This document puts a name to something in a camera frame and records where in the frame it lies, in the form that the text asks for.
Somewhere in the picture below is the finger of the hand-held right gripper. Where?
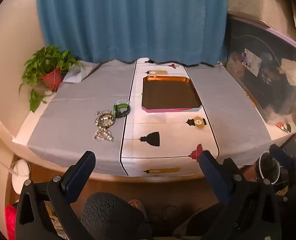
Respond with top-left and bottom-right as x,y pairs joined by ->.
269,144 -> 293,167

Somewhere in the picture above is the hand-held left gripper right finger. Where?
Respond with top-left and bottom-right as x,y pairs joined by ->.
198,151 -> 282,240

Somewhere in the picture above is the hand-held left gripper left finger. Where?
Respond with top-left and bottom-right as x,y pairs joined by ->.
14,151 -> 96,240

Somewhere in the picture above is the pink and green bead bracelet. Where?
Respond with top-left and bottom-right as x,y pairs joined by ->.
93,127 -> 114,143

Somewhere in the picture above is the beige bead bracelet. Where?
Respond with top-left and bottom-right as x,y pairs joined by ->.
95,113 -> 116,128

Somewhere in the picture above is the green and black watch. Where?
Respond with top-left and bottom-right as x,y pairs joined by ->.
113,103 -> 131,118

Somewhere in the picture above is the copper rectangular tray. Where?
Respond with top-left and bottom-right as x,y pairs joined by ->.
141,76 -> 203,112

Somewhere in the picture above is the person's dark hair head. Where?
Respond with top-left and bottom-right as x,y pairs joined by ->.
81,192 -> 152,240

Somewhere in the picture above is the white round object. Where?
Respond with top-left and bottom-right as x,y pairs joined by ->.
11,159 -> 31,195

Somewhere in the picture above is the person's foot in slipper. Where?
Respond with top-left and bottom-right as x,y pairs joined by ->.
128,199 -> 149,222

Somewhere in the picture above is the white lantern print table runner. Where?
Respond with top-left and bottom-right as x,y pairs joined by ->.
119,58 -> 219,178

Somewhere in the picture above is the grey tablecloth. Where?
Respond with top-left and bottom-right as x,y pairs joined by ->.
13,60 -> 272,178

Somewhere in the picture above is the red cloth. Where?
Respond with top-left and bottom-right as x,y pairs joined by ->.
5,204 -> 17,240

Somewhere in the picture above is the clear plastic storage box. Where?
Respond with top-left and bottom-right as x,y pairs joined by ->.
224,12 -> 296,127

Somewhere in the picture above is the potted green plant red pot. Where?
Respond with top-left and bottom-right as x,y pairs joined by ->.
18,44 -> 85,113

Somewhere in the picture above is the blue curtain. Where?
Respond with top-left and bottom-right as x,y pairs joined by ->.
36,0 -> 229,67

